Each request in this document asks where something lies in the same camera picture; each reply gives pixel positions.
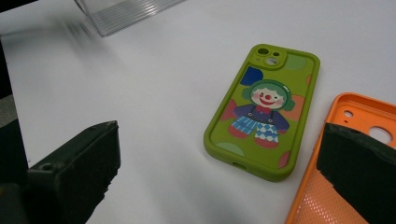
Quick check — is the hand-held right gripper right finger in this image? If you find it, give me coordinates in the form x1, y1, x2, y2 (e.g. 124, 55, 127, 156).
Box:
316, 122, 396, 224

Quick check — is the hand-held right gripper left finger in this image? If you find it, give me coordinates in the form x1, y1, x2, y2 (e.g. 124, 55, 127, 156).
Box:
27, 120, 121, 224

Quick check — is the orange phone case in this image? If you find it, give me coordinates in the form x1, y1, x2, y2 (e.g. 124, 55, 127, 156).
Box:
284, 91, 396, 224

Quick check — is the green clown phone case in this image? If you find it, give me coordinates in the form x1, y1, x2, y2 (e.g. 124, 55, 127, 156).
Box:
203, 43, 321, 183

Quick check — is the clear acrylic rack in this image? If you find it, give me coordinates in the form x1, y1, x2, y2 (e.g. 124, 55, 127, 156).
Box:
74, 0, 188, 37

